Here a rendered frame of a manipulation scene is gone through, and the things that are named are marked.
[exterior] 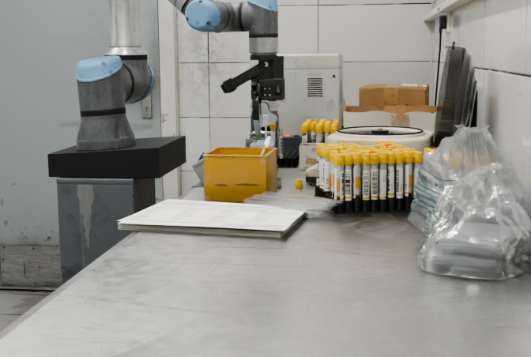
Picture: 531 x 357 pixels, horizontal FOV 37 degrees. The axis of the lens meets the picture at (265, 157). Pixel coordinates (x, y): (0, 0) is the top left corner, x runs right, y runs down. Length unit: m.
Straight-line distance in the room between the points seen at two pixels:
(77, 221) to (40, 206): 2.03
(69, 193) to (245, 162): 0.59
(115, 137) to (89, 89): 0.13
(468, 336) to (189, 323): 0.31
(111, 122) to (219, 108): 1.80
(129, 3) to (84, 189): 0.51
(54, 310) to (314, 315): 0.31
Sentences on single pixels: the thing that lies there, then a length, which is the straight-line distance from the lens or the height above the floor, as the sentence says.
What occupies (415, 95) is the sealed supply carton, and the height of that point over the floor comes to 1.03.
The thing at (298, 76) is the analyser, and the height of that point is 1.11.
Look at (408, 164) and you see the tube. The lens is 1.53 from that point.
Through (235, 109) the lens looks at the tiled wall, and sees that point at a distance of 3.78.
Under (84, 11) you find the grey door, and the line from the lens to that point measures 3.90.
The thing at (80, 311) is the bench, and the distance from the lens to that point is 0.99.
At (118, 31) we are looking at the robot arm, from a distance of 2.16.
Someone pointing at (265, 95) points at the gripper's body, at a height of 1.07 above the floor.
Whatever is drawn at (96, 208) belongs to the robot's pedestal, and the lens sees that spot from 2.02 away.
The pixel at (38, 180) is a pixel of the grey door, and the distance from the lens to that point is 4.04.
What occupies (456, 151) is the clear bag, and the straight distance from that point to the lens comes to 1.30.
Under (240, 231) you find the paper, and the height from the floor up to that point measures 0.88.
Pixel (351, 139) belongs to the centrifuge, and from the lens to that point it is 1.76.
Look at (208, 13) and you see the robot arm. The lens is 1.89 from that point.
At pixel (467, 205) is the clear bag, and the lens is 1.13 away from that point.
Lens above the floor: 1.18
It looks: 8 degrees down
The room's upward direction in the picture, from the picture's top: 1 degrees counter-clockwise
